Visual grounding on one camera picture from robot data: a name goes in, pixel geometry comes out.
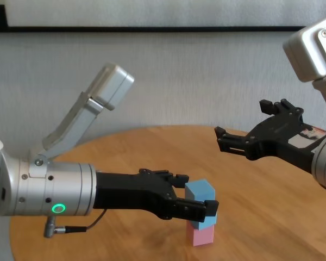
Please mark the pink cube block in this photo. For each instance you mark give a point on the pink cube block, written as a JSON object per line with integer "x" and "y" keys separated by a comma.
{"x": 201, "y": 236}

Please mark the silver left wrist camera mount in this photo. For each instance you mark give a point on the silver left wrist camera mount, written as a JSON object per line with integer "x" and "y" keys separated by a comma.
{"x": 81, "y": 117}

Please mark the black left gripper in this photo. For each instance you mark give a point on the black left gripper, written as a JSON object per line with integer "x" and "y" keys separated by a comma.
{"x": 135, "y": 193}

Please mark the white foam wall panel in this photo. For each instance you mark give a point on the white foam wall panel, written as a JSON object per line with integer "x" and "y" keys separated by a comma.
{"x": 163, "y": 12}

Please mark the black wall trim strip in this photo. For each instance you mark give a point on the black wall trim strip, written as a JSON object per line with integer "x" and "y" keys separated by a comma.
{"x": 152, "y": 29}

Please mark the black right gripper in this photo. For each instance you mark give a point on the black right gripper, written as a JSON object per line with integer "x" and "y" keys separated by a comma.
{"x": 277, "y": 138}

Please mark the blue cube block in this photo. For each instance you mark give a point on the blue cube block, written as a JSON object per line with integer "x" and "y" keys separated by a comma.
{"x": 203, "y": 224}
{"x": 201, "y": 190}

